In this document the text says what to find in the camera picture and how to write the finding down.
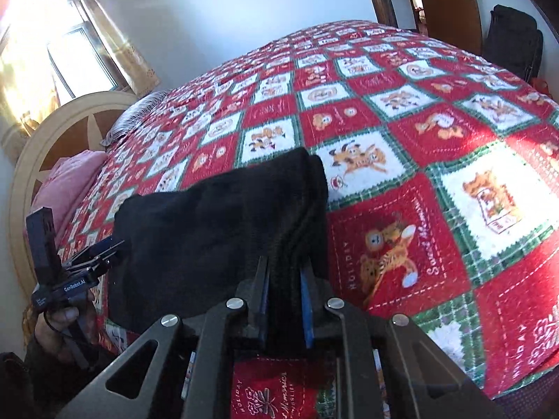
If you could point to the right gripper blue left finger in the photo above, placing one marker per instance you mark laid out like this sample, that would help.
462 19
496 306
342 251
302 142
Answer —
255 294

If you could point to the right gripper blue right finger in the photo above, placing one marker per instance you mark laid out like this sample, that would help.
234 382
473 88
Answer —
318 323

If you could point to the black pants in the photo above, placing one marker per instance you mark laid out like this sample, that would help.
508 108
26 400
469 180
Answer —
187 251

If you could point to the person's left hand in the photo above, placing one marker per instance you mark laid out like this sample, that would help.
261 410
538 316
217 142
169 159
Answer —
50 327

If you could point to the pink folded quilt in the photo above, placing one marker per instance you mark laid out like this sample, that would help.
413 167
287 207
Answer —
66 185

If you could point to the cream wooden headboard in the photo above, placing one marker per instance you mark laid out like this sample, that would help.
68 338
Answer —
77 125

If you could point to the red patchwork bedspread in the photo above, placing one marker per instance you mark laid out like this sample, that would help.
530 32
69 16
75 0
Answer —
442 173

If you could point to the striped pillow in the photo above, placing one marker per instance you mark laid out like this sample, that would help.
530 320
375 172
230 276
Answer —
132 117

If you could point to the beige patterned curtain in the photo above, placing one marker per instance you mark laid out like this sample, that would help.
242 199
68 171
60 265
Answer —
137 72

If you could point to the brown wooden door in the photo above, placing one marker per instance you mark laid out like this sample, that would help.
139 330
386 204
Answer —
455 22

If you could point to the black suitcase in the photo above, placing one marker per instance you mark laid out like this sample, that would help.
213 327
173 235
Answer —
514 42

